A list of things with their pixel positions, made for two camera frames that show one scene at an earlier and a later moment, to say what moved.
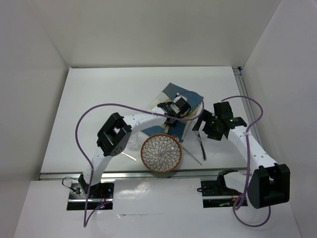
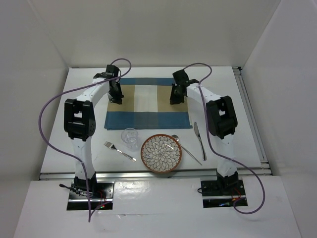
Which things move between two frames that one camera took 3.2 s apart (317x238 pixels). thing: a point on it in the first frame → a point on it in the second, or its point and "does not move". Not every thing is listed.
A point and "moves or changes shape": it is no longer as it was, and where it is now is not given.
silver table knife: [202, 148] does not move
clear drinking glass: [133, 141] does not move
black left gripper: [173, 124] → [117, 98]
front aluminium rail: [133, 175] does not move
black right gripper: [206, 116] → [173, 99]
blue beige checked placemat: [179, 129] moves or changes shape
